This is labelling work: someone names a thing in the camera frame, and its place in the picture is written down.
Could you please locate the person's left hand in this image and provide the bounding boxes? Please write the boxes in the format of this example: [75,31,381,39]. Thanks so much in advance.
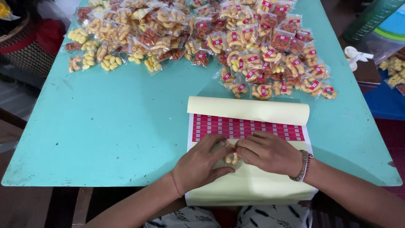
[172,134,236,198]

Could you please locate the person's right hand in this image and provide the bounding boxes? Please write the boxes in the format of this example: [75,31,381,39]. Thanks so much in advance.
[235,131,304,178]

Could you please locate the clear curled snack packet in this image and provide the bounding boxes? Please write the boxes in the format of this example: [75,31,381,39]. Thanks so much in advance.
[218,139,245,168]

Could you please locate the yellow sheet of red stickers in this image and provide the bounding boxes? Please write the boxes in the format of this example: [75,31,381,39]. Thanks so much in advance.
[185,96,319,206]

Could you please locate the white leaf-print clothing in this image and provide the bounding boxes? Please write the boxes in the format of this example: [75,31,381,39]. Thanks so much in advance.
[144,204,313,228]

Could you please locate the pile of red-labelled snack packets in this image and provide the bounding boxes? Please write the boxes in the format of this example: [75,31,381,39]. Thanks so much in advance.
[189,0,338,101]

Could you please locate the blue plastic crate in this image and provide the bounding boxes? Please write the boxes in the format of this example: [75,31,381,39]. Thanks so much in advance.
[363,68,405,121]

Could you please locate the white plastic tool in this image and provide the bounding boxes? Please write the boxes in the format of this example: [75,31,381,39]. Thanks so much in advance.
[344,46,374,72]

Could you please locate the clear bag of snack packets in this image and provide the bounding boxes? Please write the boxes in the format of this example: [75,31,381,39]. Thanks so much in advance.
[358,32,405,96]

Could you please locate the pile of unlabelled snack packets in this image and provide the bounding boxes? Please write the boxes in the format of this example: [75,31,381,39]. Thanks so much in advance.
[63,0,203,75]

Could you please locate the green cylindrical container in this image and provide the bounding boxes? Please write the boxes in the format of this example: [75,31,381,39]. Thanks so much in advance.
[342,0,405,44]

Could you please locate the red cloth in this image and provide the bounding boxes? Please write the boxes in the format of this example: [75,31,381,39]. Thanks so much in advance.
[35,18,66,55]

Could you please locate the woven patterned basket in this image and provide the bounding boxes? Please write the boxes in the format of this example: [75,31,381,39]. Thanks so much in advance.
[0,13,59,77]

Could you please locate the yellow plastic bag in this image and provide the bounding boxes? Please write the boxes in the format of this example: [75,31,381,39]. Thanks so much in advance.
[0,0,20,21]

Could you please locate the thin red thread bracelet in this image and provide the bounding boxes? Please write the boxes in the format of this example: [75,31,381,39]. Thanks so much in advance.
[170,171,183,199]

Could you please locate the grey beaded bracelet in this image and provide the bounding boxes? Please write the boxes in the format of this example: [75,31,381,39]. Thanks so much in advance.
[289,150,309,182]

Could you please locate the red braided bracelet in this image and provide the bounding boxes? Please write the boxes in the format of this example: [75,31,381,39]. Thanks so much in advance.
[302,153,314,182]

